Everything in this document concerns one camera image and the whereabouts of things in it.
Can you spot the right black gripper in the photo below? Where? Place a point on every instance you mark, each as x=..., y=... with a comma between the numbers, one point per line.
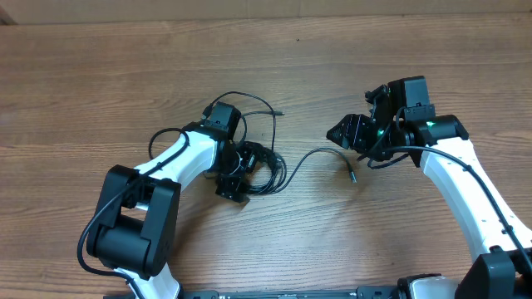
x=349, y=126

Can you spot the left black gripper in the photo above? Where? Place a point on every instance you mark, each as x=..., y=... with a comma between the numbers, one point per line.
x=229, y=186

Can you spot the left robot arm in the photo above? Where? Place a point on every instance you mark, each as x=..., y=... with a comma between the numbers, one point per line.
x=132, y=231

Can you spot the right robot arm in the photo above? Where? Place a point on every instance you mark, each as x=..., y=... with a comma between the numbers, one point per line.
x=403, y=123

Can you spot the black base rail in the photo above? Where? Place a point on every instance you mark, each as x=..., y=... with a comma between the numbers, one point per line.
x=366, y=292

